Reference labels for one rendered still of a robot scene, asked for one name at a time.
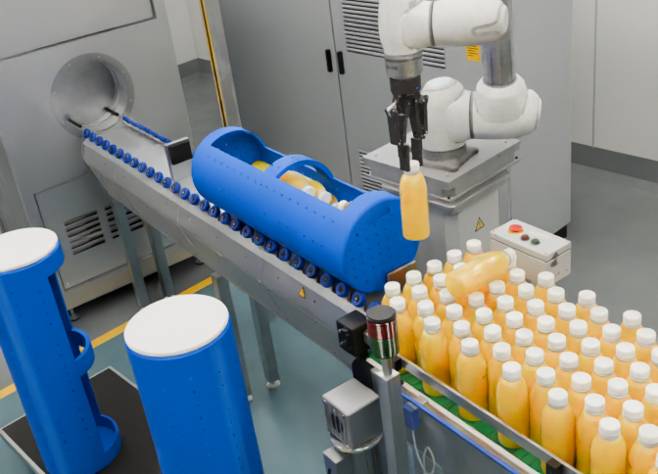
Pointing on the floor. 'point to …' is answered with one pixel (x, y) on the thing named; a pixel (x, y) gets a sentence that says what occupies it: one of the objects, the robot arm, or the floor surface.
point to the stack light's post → (393, 422)
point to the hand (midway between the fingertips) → (410, 155)
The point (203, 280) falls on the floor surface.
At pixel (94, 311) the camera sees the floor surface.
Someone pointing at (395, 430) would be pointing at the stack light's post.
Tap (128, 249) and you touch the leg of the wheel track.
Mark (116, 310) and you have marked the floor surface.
